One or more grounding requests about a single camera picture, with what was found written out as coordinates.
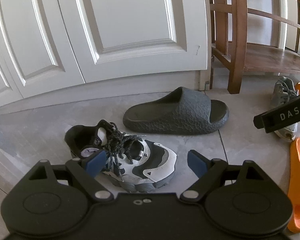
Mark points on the white and black sneaker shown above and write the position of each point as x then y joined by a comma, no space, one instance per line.
155,160

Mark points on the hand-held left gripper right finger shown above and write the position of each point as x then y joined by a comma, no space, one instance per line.
196,162

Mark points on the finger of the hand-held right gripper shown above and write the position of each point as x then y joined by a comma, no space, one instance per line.
285,116

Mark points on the white panelled cabinet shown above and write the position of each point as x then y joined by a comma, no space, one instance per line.
130,17

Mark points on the dark grey slide sandal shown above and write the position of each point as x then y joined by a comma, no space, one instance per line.
190,112

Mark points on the grey sneaker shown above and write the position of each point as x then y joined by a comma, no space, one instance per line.
281,92

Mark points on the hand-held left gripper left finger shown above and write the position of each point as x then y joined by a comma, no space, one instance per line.
97,163

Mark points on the wooden shoe rack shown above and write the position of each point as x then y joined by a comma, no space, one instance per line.
236,55

